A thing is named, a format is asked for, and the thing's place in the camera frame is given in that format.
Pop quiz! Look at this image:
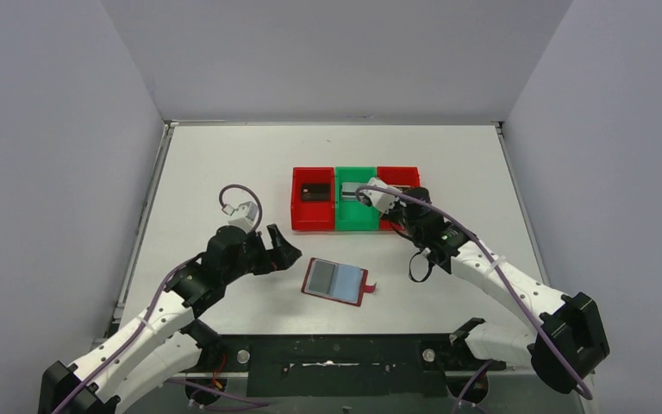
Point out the dark grey card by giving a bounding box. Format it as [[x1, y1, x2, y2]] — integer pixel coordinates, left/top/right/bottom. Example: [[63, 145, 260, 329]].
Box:
[[306, 260, 337, 295]]

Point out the red leather card holder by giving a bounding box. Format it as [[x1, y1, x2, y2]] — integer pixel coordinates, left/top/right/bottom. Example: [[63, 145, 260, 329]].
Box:
[[301, 257, 377, 307]]

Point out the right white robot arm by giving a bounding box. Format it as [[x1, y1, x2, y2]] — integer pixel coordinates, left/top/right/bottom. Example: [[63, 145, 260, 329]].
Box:
[[367, 187, 610, 400]]

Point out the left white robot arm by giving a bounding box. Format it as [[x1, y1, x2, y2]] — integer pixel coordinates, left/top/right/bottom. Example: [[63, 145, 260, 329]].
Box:
[[38, 224, 303, 413]]

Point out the black credit card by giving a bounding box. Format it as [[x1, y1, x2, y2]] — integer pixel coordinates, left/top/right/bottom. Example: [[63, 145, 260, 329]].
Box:
[[300, 183, 331, 203]]

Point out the silver credit card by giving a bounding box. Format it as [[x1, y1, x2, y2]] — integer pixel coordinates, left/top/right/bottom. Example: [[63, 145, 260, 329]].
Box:
[[340, 182, 364, 201]]

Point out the right red bin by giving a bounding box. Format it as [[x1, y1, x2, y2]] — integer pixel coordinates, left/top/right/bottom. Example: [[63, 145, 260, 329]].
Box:
[[377, 166, 421, 233]]

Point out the red bin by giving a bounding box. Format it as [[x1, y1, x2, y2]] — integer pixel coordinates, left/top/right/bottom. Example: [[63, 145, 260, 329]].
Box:
[[377, 166, 421, 233], [290, 166, 335, 231]]

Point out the left red bin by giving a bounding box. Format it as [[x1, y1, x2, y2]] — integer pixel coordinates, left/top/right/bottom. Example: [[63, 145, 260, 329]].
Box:
[[290, 166, 335, 231]]

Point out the green middle bin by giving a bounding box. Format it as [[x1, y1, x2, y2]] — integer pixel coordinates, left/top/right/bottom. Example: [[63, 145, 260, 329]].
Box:
[[335, 166, 379, 231]]

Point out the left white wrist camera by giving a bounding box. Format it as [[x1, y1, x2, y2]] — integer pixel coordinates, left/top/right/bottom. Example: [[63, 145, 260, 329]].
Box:
[[222, 201, 259, 234]]

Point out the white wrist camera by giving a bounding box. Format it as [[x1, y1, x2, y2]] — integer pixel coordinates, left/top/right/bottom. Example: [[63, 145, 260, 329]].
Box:
[[355, 177, 403, 214], [222, 201, 259, 234]]

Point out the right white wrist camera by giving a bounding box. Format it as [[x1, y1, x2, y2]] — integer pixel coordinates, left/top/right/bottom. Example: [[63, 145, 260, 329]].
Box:
[[355, 177, 403, 214]]

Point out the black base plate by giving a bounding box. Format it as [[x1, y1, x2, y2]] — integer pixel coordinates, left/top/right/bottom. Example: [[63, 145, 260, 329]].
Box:
[[184, 333, 483, 398]]

